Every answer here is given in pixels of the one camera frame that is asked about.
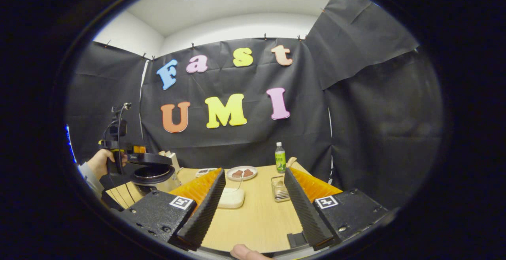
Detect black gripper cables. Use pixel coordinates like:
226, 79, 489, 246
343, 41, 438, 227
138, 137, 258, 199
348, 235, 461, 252
107, 173, 137, 209

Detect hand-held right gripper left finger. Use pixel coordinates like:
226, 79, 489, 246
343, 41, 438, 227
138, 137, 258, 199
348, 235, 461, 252
119, 168, 227, 251

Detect white round plate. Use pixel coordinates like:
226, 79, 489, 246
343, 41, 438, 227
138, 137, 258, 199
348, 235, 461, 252
226, 166, 258, 181

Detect black backdrop cloth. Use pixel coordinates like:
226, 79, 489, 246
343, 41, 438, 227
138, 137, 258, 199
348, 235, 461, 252
65, 0, 443, 209

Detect green label drink bottle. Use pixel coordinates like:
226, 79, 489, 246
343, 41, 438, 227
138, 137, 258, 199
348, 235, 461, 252
275, 142, 287, 173

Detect white utensil holder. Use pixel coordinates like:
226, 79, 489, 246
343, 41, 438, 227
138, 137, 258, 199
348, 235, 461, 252
158, 151, 180, 173

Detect lit computer monitor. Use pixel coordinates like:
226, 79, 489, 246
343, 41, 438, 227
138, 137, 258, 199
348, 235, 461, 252
65, 125, 77, 164

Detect wooden spoon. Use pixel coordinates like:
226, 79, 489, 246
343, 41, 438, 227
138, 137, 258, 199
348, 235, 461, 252
276, 156, 298, 189

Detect white rice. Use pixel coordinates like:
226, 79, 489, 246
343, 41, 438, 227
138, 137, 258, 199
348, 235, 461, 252
217, 188, 245, 209

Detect black and silver rice cooker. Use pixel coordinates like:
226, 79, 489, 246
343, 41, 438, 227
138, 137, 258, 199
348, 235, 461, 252
126, 153, 181, 195

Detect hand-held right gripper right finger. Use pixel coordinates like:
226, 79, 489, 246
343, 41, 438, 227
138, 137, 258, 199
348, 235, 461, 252
284, 168, 390, 251

